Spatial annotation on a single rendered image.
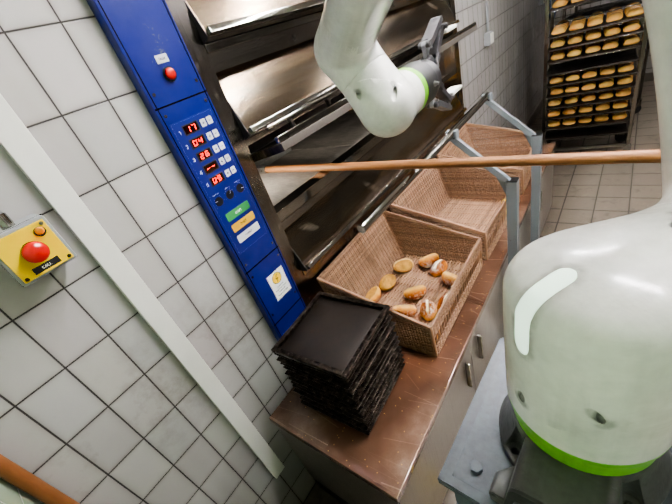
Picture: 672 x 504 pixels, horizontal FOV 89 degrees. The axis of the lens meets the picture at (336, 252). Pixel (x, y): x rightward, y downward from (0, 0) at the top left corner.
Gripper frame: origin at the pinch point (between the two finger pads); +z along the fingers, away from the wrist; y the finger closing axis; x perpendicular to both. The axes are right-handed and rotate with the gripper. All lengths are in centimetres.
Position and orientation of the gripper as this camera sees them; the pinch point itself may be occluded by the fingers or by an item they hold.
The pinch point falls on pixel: (452, 59)
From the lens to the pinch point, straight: 101.3
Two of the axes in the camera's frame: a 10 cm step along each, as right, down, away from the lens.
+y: 2.9, 8.0, 5.3
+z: 5.5, -5.9, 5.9
